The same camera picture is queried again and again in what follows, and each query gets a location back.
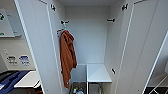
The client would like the white wardrobe door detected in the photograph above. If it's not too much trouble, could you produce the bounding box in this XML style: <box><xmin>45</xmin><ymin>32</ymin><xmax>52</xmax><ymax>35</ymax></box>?
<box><xmin>13</xmin><ymin>0</ymin><xmax>65</xmax><ymax>94</ymax></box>
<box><xmin>113</xmin><ymin>0</ymin><xmax>168</xmax><ymax>94</ymax></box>

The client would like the white wardrobe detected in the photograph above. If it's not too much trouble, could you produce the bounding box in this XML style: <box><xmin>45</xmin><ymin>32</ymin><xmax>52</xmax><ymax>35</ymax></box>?
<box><xmin>46</xmin><ymin>0</ymin><xmax>132</xmax><ymax>94</ymax></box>

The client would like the orange hooded sweatshirt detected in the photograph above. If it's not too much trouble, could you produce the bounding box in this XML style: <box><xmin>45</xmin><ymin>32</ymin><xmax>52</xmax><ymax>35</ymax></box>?
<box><xmin>59</xmin><ymin>30</ymin><xmax>78</xmax><ymax>90</ymax></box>

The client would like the white clothes hanger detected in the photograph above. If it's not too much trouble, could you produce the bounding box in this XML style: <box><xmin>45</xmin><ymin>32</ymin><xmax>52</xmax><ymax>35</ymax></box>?
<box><xmin>56</xmin><ymin>23</ymin><xmax>70</xmax><ymax>36</ymax></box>

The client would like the orange and white label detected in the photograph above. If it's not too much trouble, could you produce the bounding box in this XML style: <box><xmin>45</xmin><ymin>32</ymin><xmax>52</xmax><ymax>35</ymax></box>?
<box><xmin>55</xmin><ymin>28</ymin><xmax>64</xmax><ymax>38</ymax></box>

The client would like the white wardrobe shelf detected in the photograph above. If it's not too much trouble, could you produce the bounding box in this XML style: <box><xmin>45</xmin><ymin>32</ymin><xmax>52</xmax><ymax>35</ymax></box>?
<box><xmin>86</xmin><ymin>63</ymin><xmax>113</xmax><ymax>84</ymax></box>

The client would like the black door hinge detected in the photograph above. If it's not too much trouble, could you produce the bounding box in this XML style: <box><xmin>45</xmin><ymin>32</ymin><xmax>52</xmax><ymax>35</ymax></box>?
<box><xmin>121</xmin><ymin>3</ymin><xmax>129</xmax><ymax>12</ymax></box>
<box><xmin>110</xmin><ymin>68</ymin><xmax>117</xmax><ymax>75</ymax></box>
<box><xmin>50</xmin><ymin>3</ymin><xmax>57</xmax><ymax>12</ymax></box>

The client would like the flat white board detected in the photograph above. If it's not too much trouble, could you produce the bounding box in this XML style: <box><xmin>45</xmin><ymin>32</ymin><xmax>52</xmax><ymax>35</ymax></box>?
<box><xmin>13</xmin><ymin>70</ymin><xmax>42</xmax><ymax>89</ymax></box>

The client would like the blue moulded tray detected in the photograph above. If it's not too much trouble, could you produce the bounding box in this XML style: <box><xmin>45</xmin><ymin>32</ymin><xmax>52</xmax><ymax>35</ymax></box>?
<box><xmin>0</xmin><ymin>70</ymin><xmax>32</xmax><ymax>94</ymax></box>

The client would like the white drying rack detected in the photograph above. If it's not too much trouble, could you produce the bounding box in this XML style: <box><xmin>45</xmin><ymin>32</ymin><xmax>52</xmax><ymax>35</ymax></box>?
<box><xmin>142</xmin><ymin>84</ymin><xmax>168</xmax><ymax>94</ymax></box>

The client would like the black wall hook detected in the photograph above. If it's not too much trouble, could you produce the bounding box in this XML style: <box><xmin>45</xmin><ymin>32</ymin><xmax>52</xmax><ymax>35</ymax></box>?
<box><xmin>60</xmin><ymin>20</ymin><xmax>71</xmax><ymax>26</ymax></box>
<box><xmin>106</xmin><ymin>17</ymin><xmax>116</xmax><ymax>23</ymax></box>

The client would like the blue wall sign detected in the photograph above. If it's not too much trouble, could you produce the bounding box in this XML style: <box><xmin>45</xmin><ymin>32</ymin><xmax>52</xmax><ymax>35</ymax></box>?
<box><xmin>18</xmin><ymin>55</ymin><xmax>32</xmax><ymax>67</ymax></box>

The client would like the dark wall sign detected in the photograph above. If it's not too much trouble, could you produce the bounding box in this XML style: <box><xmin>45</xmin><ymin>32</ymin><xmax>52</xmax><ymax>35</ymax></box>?
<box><xmin>6</xmin><ymin>55</ymin><xmax>18</xmax><ymax>67</ymax></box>

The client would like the small white wall switch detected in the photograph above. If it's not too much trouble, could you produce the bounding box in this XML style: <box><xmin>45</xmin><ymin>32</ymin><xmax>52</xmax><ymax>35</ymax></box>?
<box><xmin>2</xmin><ymin>49</ymin><xmax>9</xmax><ymax>55</ymax></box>

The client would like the white wall board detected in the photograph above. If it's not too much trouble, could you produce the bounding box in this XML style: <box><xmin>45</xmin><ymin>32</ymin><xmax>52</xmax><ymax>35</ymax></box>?
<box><xmin>0</xmin><ymin>8</ymin><xmax>23</xmax><ymax>38</ymax></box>

